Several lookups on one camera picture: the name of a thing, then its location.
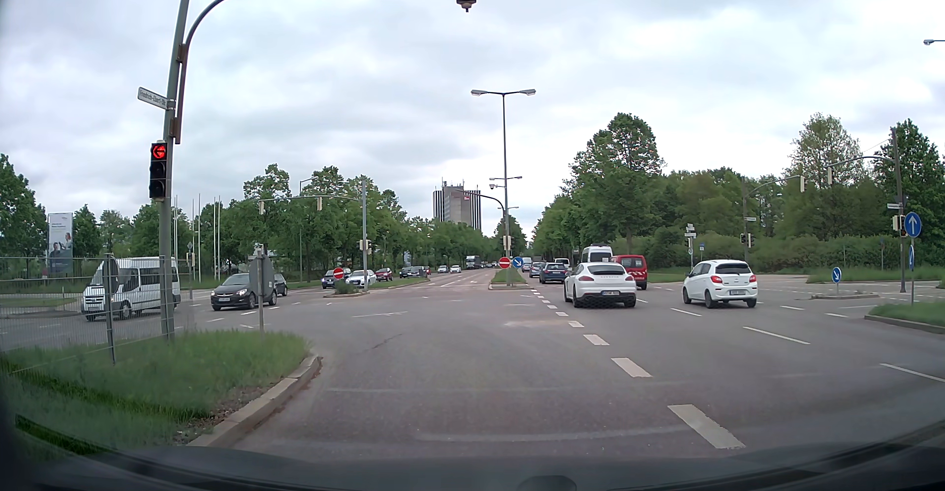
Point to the row of flag poles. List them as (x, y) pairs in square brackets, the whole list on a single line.
[(198, 240)]

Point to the grass median strip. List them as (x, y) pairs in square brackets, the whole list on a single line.
[(508, 277)]

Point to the tall grey building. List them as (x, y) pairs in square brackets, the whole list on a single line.
[(456, 207)]

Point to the lorry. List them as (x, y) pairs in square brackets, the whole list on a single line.
[(472, 262)]

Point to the dark grey car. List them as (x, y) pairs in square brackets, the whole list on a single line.
[(240, 292)]

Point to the traffic light on curved mast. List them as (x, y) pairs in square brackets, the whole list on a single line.
[(167, 255)]

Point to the road markings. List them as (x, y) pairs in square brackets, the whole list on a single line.
[(705, 426)]

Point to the green hedge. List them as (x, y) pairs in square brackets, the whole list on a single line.
[(812, 253)]

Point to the grass verge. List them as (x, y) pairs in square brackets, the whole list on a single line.
[(864, 275)]

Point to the small white hatchback car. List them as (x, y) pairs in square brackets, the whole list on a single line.
[(720, 283)]

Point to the grey asphalt road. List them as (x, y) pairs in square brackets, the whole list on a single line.
[(458, 373)]

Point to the small kerbed island with bush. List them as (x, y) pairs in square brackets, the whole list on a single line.
[(345, 289)]

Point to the row of trees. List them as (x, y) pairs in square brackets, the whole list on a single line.
[(620, 196), (325, 225)]

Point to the white van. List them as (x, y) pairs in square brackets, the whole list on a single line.
[(596, 253)]

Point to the double-headed lamp post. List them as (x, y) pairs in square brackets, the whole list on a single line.
[(506, 181)]

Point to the round blue arrow sign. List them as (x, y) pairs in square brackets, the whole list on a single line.
[(912, 224)]

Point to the red van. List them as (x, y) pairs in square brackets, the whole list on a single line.
[(633, 266)]

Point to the red car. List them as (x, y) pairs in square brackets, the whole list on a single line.
[(384, 274)]

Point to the signpost with direction signs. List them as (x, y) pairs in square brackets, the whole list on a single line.
[(689, 236)]

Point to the grey road sign on post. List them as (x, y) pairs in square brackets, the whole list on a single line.
[(261, 275)]

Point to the kerbed grass traffic island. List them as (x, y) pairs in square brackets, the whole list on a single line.
[(148, 373)]

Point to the car's own bonnet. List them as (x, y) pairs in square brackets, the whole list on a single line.
[(472, 478)]

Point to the billboard on posts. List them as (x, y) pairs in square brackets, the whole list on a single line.
[(60, 244)]

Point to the white minibus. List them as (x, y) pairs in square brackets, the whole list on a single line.
[(136, 284)]

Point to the kerbed grass strip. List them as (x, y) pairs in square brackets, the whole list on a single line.
[(915, 312)]

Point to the dark blue car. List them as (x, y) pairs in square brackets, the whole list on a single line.
[(552, 272), (328, 278)]

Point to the small kerbed traffic island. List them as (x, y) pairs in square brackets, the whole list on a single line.
[(845, 295)]

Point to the white sports saloon car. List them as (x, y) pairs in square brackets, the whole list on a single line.
[(599, 284)]

